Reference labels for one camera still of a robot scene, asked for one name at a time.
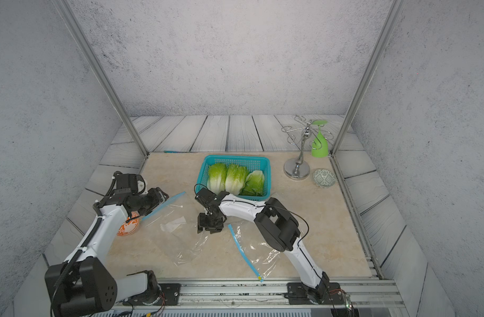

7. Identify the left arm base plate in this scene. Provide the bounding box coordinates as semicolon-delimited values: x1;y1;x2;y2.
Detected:
122;283;182;307

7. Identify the left aluminium frame post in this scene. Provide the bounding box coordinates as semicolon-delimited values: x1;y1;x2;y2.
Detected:
52;0;149;158

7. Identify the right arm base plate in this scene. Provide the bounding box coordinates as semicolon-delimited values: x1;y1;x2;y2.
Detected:
284;283;346;305

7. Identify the right aluminium frame post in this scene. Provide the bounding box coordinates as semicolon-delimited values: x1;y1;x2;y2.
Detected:
330;0;405;157

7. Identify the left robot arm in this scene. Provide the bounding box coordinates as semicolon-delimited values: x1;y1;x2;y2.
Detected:
44;171;169;316

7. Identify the orange patterned bowl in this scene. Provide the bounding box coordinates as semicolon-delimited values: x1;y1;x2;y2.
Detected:
117;211;140;236

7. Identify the green plastic goblet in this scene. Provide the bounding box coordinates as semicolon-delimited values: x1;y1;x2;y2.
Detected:
311;120;329;158

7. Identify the silver metal cup rack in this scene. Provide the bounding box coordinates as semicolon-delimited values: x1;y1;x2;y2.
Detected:
282;115;330;180

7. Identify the teal plastic basket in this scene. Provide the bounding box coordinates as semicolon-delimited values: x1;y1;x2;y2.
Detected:
194;155;271;201

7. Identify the aluminium frame post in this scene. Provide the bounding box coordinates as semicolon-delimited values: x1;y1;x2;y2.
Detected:
52;0;149;158
330;0;405;157

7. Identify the aluminium front rail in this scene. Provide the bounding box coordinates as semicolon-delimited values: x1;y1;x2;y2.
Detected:
59;278;409;317

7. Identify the chinese cabbage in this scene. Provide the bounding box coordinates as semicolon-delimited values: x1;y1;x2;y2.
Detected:
225;164;249;195
241;170;265;196
207;162;227;194

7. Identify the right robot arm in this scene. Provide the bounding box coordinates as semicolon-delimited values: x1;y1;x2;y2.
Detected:
195;188;332;305

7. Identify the clear zipper bag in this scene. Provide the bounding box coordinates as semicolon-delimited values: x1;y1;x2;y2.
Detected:
227;220;297;283
140;192;208;266

